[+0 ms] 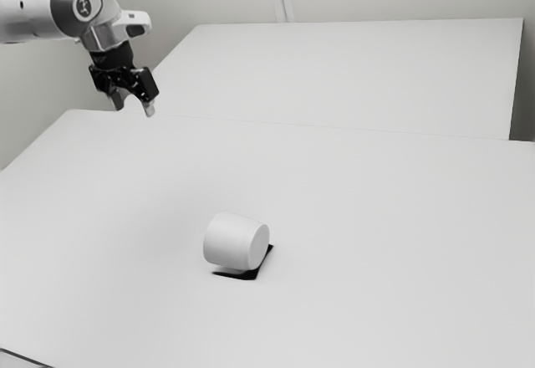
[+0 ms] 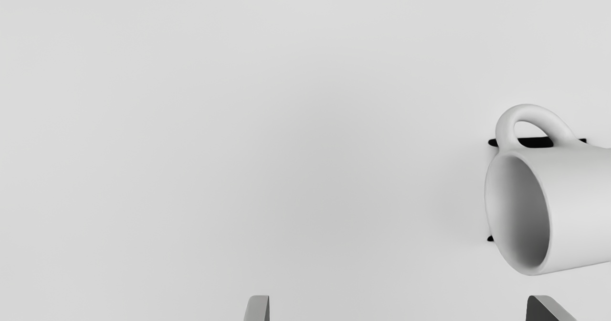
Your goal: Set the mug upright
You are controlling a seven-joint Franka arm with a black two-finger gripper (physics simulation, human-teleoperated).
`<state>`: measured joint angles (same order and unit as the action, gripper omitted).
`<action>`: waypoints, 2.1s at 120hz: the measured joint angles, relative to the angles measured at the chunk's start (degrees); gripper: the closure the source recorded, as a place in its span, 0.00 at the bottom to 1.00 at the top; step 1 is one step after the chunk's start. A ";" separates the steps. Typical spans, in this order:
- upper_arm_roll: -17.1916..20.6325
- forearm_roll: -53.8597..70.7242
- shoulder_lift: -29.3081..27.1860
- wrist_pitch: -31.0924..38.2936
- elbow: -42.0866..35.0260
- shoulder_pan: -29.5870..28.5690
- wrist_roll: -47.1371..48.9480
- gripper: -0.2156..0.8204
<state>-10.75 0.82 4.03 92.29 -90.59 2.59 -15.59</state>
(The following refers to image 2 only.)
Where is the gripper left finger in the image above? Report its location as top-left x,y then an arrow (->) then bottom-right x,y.
243,295 -> 270,321

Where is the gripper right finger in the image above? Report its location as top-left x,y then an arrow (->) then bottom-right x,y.
526,295 -> 578,321

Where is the white ceramic mug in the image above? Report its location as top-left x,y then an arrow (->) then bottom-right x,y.
484,104 -> 611,277

